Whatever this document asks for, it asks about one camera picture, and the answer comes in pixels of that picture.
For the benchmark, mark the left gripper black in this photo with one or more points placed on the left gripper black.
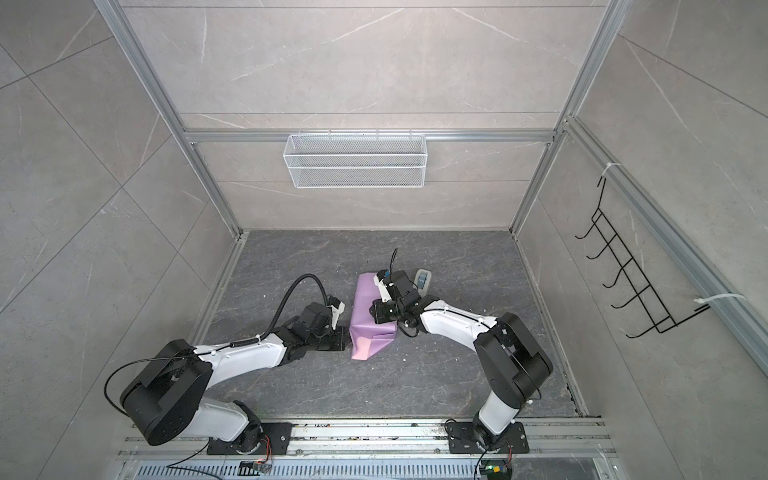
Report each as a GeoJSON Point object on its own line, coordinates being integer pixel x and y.
{"type": "Point", "coordinates": [341, 345]}

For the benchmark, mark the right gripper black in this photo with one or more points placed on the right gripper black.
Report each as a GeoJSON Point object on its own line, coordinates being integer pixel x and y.
{"type": "Point", "coordinates": [379, 315]}

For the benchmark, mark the pink wrapping paper sheet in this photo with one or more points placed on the pink wrapping paper sheet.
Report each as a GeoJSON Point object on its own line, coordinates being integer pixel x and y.
{"type": "Point", "coordinates": [368, 337]}

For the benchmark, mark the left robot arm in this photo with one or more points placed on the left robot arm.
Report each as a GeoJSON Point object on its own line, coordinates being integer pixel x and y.
{"type": "Point", "coordinates": [167, 399]}

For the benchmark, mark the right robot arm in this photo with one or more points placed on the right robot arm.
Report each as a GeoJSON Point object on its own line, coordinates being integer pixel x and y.
{"type": "Point", "coordinates": [512, 360]}

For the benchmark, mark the white tape dispenser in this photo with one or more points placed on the white tape dispenser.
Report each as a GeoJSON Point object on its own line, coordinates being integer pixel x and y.
{"type": "Point", "coordinates": [422, 281]}

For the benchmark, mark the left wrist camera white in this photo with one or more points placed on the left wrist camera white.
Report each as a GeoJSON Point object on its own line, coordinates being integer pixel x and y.
{"type": "Point", "coordinates": [337, 307]}

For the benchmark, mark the white wire mesh basket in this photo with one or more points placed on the white wire mesh basket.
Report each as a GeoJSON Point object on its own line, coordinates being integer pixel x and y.
{"type": "Point", "coordinates": [356, 160]}

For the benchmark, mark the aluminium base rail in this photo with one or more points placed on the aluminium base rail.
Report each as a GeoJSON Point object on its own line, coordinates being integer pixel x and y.
{"type": "Point", "coordinates": [419, 448]}

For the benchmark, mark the black wire hook rack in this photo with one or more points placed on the black wire hook rack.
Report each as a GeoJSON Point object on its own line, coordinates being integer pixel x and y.
{"type": "Point", "coordinates": [631, 273]}

